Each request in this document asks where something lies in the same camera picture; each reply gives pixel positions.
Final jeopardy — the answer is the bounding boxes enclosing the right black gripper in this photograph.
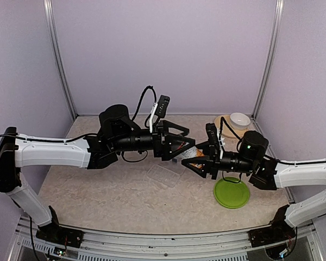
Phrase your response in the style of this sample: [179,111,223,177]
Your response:
[182,140,256,179]

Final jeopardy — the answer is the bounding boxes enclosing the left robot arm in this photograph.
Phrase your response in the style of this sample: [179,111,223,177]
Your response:
[0,104,195,242]

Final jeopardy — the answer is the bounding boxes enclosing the front aluminium rail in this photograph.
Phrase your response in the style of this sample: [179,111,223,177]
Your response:
[4,214,326,260]

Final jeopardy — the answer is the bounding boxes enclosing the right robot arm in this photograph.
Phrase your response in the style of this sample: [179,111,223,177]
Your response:
[181,130,326,241]

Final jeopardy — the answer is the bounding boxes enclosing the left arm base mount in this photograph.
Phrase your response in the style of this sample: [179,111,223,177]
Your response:
[36,206,84,248]

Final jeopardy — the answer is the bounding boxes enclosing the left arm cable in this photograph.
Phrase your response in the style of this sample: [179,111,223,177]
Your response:
[0,85,158,164]

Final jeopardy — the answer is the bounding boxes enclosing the left aluminium frame post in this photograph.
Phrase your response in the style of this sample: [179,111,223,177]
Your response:
[43,0,78,121]

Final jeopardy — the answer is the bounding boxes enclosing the right aluminium frame post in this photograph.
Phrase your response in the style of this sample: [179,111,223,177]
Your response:
[252,0,285,121]

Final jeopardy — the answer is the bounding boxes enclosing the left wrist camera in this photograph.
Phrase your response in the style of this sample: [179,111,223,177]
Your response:
[148,95,170,133]

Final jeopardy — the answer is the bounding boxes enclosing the white bowl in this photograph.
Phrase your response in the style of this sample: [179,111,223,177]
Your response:
[229,113,250,130]

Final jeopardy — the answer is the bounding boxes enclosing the green plate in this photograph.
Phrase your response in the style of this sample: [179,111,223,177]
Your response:
[214,177,250,209]

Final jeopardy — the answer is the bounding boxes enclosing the clear plastic pill organizer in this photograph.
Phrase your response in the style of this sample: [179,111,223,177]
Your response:
[147,159,184,188]

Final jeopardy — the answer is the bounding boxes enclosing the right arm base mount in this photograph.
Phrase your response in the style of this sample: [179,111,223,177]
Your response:
[248,204,297,247]

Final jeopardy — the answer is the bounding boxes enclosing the round wooden plate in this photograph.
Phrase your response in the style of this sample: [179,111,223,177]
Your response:
[214,114,249,139]

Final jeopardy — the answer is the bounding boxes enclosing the aluminium frame post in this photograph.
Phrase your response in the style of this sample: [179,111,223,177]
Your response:
[43,0,78,121]
[252,0,285,121]

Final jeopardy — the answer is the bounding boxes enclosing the orange pill bottle grey cap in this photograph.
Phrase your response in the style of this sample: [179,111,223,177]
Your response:
[176,146,204,170]

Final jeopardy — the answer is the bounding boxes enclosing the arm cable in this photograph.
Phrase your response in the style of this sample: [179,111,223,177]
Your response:
[0,85,158,164]
[218,116,326,185]

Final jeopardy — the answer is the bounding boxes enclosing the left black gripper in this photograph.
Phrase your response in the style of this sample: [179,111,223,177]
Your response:
[112,120,196,161]

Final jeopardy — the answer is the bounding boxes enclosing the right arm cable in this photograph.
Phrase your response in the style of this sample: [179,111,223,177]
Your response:
[218,116,326,185]

